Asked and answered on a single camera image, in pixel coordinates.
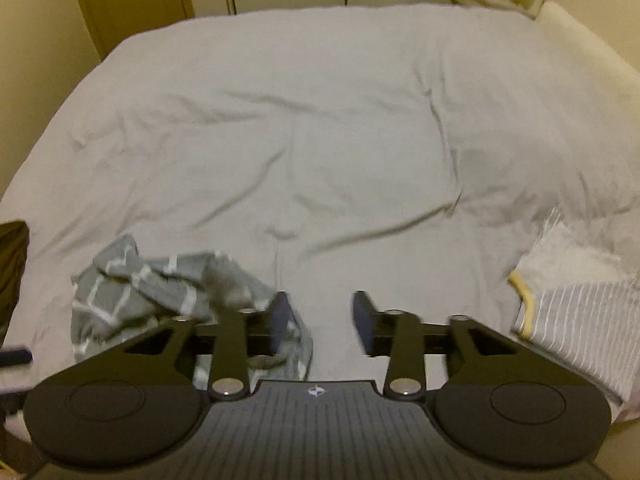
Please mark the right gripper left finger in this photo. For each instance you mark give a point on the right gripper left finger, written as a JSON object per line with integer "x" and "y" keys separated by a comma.
{"x": 245, "y": 339}

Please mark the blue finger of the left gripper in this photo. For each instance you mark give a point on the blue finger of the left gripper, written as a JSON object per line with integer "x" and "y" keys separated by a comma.
{"x": 15, "y": 357}

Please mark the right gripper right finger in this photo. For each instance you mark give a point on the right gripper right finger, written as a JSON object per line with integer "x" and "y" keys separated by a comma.
{"x": 398, "y": 335}

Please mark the grey white striped t-shirt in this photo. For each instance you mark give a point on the grey white striped t-shirt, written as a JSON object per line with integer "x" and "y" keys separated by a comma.
{"x": 121, "y": 295}

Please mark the dark brown garment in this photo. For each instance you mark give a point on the dark brown garment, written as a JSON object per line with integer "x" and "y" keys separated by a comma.
{"x": 14, "y": 243}

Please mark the white duvet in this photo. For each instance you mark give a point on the white duvet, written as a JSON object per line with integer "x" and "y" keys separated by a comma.
{"x": 412, "y": 152}

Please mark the grey striped storage bag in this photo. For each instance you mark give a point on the grey striped storage bag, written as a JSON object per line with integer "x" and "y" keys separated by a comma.
{"x": 579, "y": 305}

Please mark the cream mattress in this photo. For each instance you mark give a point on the cream mattress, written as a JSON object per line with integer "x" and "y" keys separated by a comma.
{"x": 617, "y": 77}

